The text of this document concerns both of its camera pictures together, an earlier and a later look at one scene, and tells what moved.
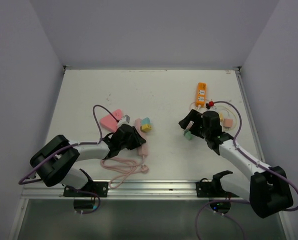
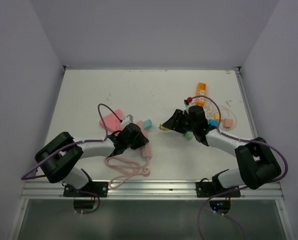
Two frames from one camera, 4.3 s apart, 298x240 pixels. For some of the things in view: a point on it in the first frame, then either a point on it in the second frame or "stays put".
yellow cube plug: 146,127 to 162,128
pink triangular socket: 110,122 stays put
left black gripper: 138,140 stays put
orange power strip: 201,94 stays put
